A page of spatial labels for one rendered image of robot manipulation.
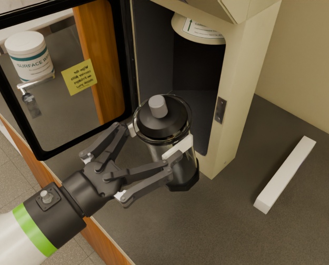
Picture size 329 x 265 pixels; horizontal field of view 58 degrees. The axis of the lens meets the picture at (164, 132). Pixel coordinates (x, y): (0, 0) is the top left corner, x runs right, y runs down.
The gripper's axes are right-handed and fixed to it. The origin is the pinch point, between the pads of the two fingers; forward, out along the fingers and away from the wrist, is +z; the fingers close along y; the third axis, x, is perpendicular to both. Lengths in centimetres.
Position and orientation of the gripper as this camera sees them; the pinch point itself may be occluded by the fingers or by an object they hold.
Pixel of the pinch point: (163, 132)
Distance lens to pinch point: 56.0
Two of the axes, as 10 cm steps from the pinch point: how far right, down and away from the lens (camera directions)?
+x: 0.9, 6.3, 7.7
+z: 7.4, -5.6, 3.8
